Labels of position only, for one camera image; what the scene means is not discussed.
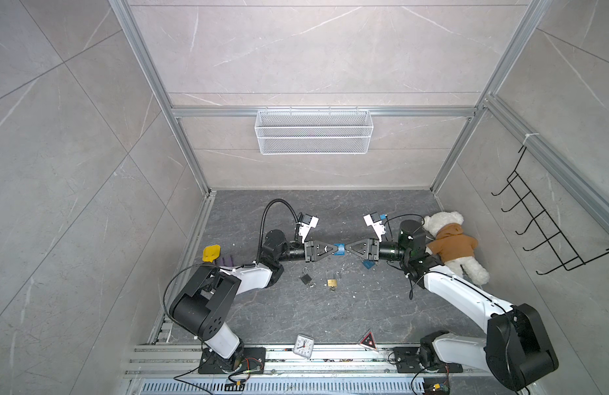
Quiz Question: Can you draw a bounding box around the black padlock with key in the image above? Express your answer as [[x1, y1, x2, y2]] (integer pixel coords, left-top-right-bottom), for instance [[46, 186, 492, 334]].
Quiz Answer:
[[300, 267, 316, 288]]

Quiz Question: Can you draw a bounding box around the white wire mesh basket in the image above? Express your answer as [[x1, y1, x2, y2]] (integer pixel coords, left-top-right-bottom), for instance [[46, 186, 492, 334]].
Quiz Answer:
[[254, 110, 374, 156]]

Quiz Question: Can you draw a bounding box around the white teddy bear brown hoodie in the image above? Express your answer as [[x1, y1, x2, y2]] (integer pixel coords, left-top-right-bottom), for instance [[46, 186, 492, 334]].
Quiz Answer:
[[423, 212, 490, 286]]

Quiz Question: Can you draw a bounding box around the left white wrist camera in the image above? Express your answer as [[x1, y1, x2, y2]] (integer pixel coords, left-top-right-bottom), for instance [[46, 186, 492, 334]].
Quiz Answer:
[[296, 213, 319, 243]]

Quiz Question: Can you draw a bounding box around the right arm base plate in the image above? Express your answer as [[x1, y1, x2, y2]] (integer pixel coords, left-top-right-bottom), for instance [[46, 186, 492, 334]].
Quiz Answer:
[[388, 347, 463, 374]]

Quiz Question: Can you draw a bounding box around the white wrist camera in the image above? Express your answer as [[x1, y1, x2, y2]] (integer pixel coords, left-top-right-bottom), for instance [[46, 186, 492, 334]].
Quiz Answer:
[[296, 213, 319, 243], [364, 212, 387, 242]]

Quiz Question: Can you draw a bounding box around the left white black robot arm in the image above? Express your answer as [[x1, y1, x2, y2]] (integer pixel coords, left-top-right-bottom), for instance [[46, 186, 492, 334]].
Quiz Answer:
[[166, 230, 339, 361]]

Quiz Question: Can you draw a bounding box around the yellow toy shovel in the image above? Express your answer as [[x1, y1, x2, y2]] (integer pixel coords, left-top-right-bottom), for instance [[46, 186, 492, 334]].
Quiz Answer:
[[202, 245, 220, 263]]

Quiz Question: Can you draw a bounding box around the black wire hook rack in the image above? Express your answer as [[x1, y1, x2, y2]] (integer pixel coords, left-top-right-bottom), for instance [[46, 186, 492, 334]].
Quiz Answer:
[[491, 146, 609, 276]]

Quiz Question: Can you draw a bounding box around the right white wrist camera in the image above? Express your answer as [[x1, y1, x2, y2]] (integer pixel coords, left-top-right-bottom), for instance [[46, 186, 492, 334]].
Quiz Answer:
[[364, 212, 387, 242]]

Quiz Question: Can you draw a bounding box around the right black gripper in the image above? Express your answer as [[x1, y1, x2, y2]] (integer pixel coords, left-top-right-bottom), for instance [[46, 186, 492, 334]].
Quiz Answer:
[[346, 238, 411, 264]]

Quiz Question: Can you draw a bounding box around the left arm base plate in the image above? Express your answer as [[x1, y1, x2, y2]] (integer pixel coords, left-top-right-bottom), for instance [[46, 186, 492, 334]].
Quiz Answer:
[[197, 347, 266, 375]]

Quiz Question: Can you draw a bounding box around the purple pink toy rake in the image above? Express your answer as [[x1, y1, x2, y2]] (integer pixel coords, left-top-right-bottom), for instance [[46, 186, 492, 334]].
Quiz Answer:
[[216, 255, 235, 268]]

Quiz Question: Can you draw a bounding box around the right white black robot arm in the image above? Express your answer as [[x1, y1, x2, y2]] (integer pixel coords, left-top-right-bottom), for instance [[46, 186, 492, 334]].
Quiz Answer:
[[345, 213, 559, 392]]

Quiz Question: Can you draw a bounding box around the left black corrugated cable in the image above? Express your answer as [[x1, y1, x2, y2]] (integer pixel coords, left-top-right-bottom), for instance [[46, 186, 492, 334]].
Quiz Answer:
[[257, 198, 300, 263]]

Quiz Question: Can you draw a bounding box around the red black triangle sign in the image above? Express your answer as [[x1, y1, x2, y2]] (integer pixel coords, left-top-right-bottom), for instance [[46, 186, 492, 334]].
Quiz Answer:
[[358, 329, 378, 351]]

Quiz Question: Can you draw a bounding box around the white small alarm clock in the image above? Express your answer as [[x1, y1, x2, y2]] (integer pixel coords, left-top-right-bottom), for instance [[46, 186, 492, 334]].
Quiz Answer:
[[292, 334, 314, 360]]

